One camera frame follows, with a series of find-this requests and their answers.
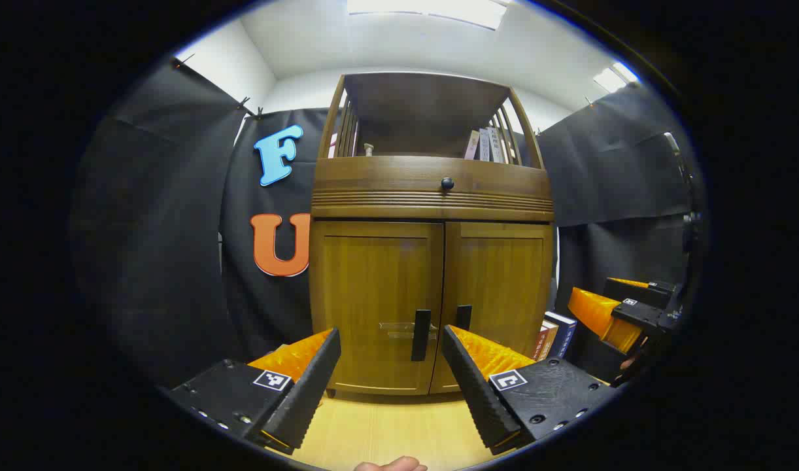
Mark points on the red book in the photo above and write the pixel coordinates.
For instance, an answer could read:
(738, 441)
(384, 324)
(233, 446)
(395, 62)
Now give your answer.
(540, 343)

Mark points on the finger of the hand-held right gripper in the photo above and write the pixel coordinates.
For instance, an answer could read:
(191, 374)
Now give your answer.
(641, 314)
(635, 291)

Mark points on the grey metal pole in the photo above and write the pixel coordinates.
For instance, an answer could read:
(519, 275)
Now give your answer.
(677, 157)

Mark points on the wooden double-door shoe cabinet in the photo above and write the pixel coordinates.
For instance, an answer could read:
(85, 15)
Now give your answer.
(425, 111)

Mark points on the tan book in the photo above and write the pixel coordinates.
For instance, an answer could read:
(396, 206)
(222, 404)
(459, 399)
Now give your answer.
(550, 337)

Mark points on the ceiling light panel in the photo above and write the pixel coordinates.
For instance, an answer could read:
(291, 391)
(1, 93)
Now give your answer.
(614, 77)

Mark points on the wooden cabinet drawer front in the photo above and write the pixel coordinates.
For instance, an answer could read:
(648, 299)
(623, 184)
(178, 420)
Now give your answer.
(386, 173)

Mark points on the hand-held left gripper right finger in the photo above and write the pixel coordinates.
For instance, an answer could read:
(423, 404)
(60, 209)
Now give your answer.
(471, 392)

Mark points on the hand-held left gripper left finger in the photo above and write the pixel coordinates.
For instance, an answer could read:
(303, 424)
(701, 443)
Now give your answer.
(308, 392)

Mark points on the wooden cabinet door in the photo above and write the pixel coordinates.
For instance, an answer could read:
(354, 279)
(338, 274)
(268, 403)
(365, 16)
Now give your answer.
(497, 275)
(367, 281)

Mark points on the dark blue book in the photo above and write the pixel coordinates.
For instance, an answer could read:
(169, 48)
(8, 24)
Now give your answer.
(565, 333)

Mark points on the pale upright book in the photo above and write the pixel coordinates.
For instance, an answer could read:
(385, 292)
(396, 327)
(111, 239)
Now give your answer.
(495, 145)
(484, 145)
(471, 145)

